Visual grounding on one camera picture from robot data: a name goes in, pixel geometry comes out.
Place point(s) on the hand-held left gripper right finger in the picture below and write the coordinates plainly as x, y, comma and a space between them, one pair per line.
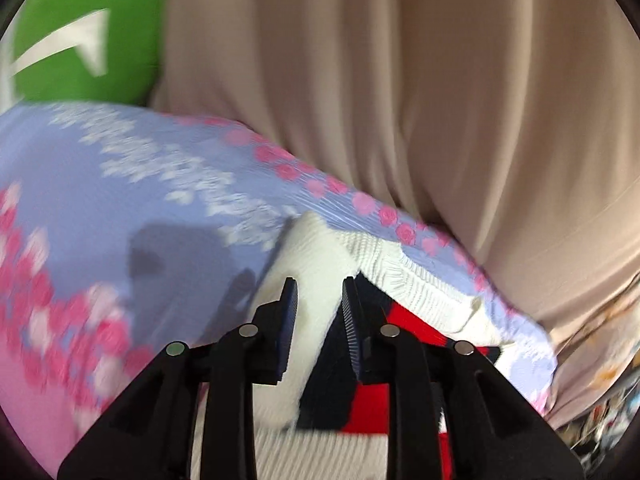
351, 322

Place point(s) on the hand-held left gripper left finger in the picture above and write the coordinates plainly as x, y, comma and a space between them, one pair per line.
287, 322

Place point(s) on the white knit sweater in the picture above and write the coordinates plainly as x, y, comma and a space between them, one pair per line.
320, 260

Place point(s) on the pink blue floral bedsheet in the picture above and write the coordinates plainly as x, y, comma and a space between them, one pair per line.
125, 200

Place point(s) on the plain beige cloth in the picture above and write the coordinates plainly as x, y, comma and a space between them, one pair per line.
400, 85

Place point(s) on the beige flower print cloth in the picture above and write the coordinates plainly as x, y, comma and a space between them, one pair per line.
595, 360

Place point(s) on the background clutter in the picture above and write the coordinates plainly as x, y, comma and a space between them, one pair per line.
600, 425

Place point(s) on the green cushion with white print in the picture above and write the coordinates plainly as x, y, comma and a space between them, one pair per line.
120, 25

